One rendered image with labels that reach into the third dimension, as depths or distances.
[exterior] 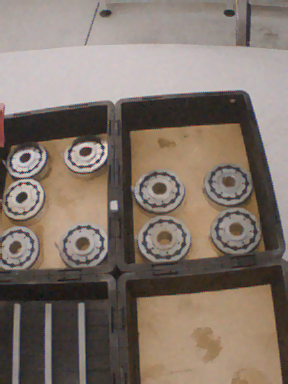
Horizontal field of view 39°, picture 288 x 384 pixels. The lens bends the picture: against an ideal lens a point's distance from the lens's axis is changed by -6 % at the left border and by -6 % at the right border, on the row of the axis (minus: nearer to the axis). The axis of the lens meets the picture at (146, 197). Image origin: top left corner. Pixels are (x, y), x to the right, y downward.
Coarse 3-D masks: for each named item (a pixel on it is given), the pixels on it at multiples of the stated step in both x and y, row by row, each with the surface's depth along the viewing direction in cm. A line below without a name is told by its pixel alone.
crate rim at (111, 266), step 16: (32, 112) 92; (48, 112) 92; (112, 112) 90; (112, 128) 88; (112, 144) 85; (112, 160) 84; (112, 176) 82; (112, 192) 80; (112, 224) 76; (112, 240) 75; (112, 256) 73; (0, 272) 74; (16, 272) 73; (32, 272) 73; (48, 272) 73; (64, 272) 73; (80, 272) 73; (96, 272) 73; (112, 272) 73
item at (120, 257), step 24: (144, 96) 91; (168, 96) 91; (192, 96) 90; (216, 96) 90; (120, 120) 88; (120, 144) 85; (120, 168) 83; (264, 168) 81; (120, 192) 80; (120, 216) 77; (120, 240) 75; (120, 264) 72; (144, 264) 72; (192, 264) 71; (216, 264) 71
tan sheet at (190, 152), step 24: (144, 144) 97; (168, 144) 97; (192, 144) 96; (216, 144) 96; (240, 144) 95; (144, 168) 94; (168, 168) 93; (192, 168) 93; (192, 192) 90; (144, 216) 88; (192, 216) 87; (168, 240) 85; (192, 240) 84
